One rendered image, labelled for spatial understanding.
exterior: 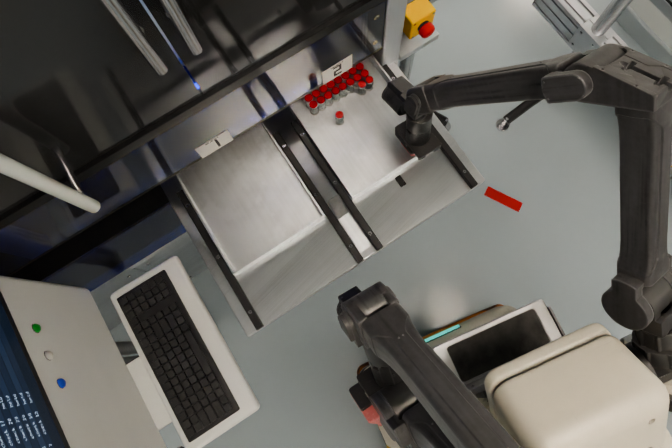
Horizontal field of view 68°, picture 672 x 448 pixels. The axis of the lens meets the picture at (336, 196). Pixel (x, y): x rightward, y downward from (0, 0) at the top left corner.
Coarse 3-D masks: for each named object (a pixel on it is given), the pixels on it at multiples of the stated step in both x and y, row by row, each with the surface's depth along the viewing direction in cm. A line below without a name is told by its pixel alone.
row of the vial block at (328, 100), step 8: (368, 72) 129; (352, 80) 129; (360, 80) 130; (336, 88) 128; (344, 88) 128; (352, 88) 131; (320, 96) 128; (328, 96) 128; (336, 96) 129; (344, 96) 132; (312, 104) 128; (320, 104) 129; (328, 104) 131; (312, 112) 130
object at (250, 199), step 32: (256, 128) 132; (224, 160) 130; (256, 160) 129; (288, 160) 125; (192, 192) 128; (224, 192) 127; (256, 192) 127; (288, 192) 127; (224, 224) 125; (256, 224) 125; (288, 224) 125; (224, 256) 120; (256, 256) 123
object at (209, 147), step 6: (228, 132) 115; (216, 138) 114; (222, 138) 116; (228, 138) 117; (204, 144) 113; (210, 144) 115; (216, 144) 116; (222, 144) 118; (198, 150) 114; (204, 150) 115; (210, 150) 117; (204, 156) 118
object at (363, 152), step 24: (384, 72) 131; (360, 96) 133; (312, 120) 131; (360, 120) 131; (384, 120) 131; (336, 144) 129; (360, 144) 129; (384, 144) 129; (336, 168) 128; (360, 168) 128; (384, 168) 127; (360, 192) 123
